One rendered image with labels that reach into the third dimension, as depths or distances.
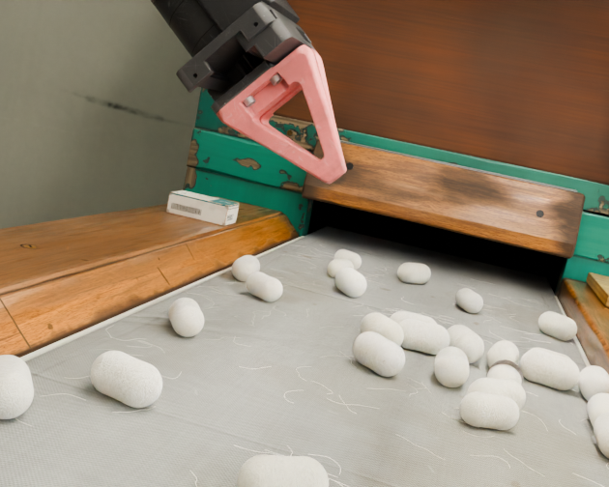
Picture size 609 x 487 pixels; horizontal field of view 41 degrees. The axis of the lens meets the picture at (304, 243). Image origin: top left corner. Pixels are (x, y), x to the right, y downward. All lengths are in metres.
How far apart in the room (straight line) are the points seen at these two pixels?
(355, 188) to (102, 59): 1.08
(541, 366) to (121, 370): 0.29
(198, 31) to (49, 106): 1.44
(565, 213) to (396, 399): 0.48
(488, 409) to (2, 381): 0.24
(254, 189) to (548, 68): 0.36
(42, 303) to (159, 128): 1.39
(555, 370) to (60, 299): 0.31
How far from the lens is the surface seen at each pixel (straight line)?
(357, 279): 0.67
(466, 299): 0.73
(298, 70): 0.48
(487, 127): 0.95
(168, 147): 1.81
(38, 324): 0.44
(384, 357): 0.47
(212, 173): 0.99
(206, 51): 0.47
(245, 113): 0.49
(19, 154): 1.97
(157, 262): 0.59
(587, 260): 0.95
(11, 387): 0.33
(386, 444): 0.39
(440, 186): 0.89
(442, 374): 0.49
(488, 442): 0.43
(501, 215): 0.89
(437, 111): 0.95
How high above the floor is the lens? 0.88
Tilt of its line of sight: 9 degrees down
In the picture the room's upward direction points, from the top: 12 degrees clockwise
